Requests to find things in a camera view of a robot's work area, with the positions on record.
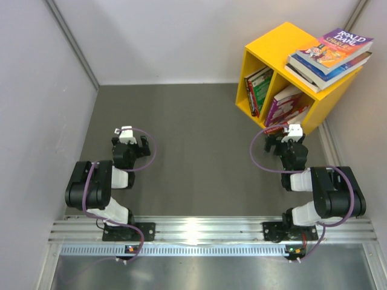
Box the dark blue 1984 book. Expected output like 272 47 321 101
285 64 321 93

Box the purple cable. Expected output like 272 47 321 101
82 127 157 263
249 124 356 263

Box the aluminium mounting rail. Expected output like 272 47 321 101
48 216 377 245

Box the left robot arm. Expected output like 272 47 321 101
65 134 151 240

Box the blue orange paperback book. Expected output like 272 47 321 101
291 51 372 90

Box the purple paperback book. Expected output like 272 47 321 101
264 85 303 127

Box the red 13-Storey Treehouse book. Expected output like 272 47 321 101
264 105 310 135

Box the green paperback book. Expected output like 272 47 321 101
245 66 274 117

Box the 169-Storey Treehouse book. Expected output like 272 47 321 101
244 78 256 117

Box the perforated cable duct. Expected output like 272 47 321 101
60 244 303 257

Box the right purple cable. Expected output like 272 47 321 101
249 124 356 263

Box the light teal paperback book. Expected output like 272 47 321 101
287 56 303 68

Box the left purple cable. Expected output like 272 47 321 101
82 127 157 263

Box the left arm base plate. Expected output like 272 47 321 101
102 222 156 242

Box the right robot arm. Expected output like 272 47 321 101
264 134 366 240

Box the yellow wooden shelf box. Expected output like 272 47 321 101
235 22 362 135

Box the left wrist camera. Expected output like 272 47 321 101
114 126 137 144

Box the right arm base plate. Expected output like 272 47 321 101
262 222 319 243

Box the Roald Dahl Charlie book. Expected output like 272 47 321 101
295 28 374 75

